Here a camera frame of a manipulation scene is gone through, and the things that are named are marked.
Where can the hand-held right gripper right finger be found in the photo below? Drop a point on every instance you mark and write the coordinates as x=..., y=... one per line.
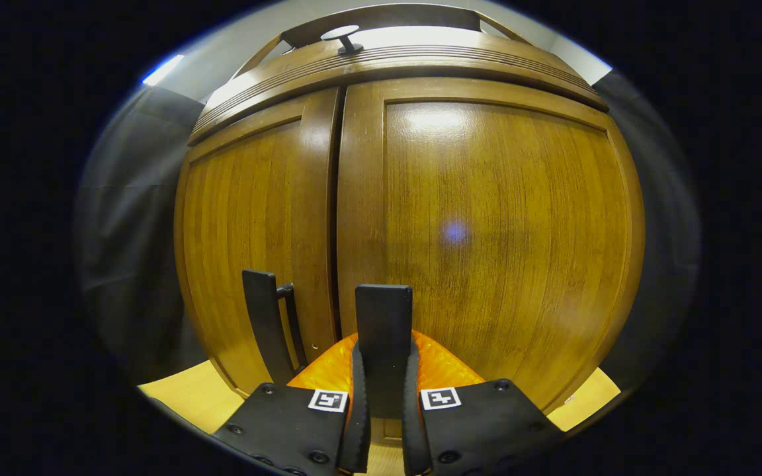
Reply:
x=414, y=436

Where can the small ceiling light panel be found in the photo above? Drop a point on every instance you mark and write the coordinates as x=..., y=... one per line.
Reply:
x=163, y=70

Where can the black round drawer knob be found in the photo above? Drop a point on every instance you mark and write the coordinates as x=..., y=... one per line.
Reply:
x=342, y=34

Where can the wooden double-door shoe cabinet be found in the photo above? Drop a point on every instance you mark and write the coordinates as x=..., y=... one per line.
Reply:
x=394, y=63

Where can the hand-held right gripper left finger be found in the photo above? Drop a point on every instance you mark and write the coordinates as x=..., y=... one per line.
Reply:
x=360, y=430

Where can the wooden cabinet door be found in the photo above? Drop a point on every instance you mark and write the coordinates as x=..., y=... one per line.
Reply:
x=500, y=198
x=249, y=218

